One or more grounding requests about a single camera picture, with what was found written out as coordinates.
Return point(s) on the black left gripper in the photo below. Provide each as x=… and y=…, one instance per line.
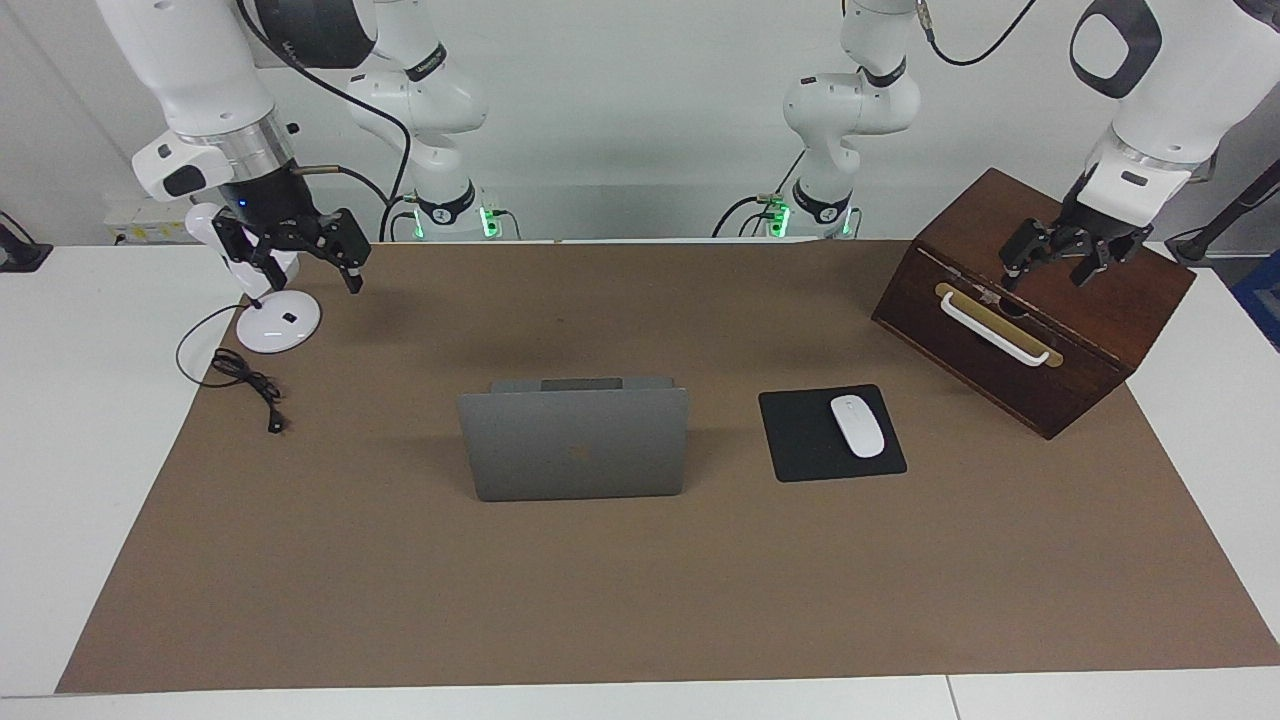
x=1095, y=225

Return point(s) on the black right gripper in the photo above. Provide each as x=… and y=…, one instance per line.
x=275, y=210

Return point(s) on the grey laptop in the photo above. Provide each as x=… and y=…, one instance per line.
x=575, y=450

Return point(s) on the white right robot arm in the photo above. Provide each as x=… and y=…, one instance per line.
x=200, y=70

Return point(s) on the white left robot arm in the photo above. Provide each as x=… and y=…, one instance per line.
x=1180, y=80

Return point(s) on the white desk lamp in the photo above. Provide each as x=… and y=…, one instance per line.
x=275, y=325

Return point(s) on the dark wooden box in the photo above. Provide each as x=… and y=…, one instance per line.
x=1130, y=305

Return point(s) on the white power strip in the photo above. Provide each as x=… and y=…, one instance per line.
x=145, y=228

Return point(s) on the black tripod leg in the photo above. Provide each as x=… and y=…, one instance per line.
x=1220, y=225

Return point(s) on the blue object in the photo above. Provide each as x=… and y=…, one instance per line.
x=1262, y=300

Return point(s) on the white computer mouse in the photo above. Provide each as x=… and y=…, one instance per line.
x=858, y=427

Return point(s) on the black stand foot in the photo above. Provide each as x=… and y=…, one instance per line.
x=22, y=255

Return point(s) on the black mouse pad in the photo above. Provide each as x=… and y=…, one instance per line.
x=800, y=440

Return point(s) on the brown table mat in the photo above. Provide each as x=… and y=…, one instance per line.
x=600, y=600

